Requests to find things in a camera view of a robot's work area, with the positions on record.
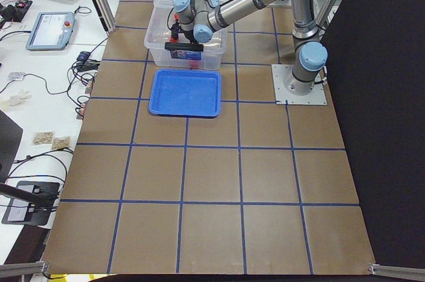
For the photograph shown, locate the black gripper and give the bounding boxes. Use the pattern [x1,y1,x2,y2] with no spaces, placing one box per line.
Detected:
[179,29,196,43]

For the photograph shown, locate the aluminium rail bottom right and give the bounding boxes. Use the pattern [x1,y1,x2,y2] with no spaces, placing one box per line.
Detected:
[369,263,425,281]

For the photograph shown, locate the black connector plug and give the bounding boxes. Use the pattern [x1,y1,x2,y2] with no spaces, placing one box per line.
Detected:
[76,51,100,72]

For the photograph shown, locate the blue plastic tray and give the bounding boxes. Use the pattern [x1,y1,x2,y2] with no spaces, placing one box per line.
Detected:
[149,69,222,117]

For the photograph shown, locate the black monitor panel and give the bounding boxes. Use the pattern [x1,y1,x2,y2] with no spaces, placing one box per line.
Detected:
[0,111,23,182]

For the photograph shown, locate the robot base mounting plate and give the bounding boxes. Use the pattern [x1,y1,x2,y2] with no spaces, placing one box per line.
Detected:
[272,64,327,106]

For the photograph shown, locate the small white label card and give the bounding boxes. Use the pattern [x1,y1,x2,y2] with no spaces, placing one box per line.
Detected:
[7,72,27,81]

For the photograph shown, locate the bag of beige parts right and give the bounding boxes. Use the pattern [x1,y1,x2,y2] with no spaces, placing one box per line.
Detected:
[51,136,71,150]

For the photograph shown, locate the teach pendant near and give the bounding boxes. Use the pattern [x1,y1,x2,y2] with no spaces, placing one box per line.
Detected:
[26,12,75,51]

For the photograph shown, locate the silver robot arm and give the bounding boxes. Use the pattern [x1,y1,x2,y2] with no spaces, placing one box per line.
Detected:
[173,0,325,88]

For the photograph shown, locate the black box latch handle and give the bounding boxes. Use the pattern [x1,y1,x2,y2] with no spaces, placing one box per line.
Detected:
[164,42,204,52]

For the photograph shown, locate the aluminium rail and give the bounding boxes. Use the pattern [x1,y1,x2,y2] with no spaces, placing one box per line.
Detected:
[0,261,49,278]
[369,263,425,281]

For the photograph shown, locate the aluminium rail bottom left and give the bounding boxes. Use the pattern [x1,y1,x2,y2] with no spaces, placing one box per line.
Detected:
[0,261,49,278]

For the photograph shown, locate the bag of beige parts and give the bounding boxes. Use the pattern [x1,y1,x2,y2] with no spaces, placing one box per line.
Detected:
[51,136,71,150]
[32,131,54,145]

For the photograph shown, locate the bag of beige parts left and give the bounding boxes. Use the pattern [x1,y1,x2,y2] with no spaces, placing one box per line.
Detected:
[32,131,54,145]

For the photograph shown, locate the white printed part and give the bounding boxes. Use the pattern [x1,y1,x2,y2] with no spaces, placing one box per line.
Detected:
[1,90,32,108]

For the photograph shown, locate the clear plastic storage box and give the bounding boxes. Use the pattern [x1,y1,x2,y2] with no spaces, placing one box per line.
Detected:
[144,6,227,70]

